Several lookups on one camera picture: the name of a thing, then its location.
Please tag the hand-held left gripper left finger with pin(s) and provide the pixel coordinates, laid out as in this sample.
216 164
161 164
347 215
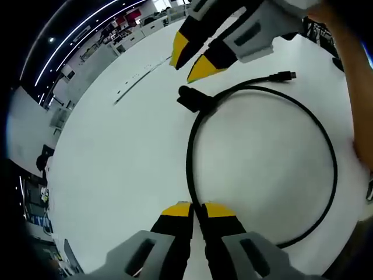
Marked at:
163 248

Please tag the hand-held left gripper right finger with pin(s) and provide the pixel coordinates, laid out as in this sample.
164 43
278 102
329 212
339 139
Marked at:
233 248

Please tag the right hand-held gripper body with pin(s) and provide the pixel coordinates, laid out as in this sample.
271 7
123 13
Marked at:
294 4

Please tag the black computer mouse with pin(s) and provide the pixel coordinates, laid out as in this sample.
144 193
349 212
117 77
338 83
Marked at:
338 64

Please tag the thin metal strip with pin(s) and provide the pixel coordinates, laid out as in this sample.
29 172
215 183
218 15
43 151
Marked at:
140 81

